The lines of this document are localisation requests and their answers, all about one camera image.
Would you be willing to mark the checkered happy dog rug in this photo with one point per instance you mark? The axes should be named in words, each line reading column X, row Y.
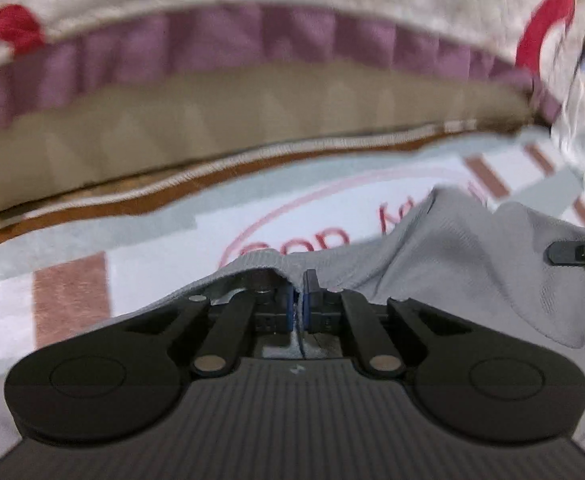
column 172, row 239

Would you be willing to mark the beige bed base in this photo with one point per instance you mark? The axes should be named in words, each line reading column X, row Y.
column 124, row 130

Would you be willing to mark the white quilted bear bedspread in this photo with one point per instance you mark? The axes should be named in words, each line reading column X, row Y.
column 52, row 51

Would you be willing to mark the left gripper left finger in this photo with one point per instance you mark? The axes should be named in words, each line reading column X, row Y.
column 247, row 316

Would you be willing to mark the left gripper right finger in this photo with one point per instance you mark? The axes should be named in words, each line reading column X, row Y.
column 348, row 315

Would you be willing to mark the grey knit sweater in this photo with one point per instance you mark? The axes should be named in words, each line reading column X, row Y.
column 451, row 348

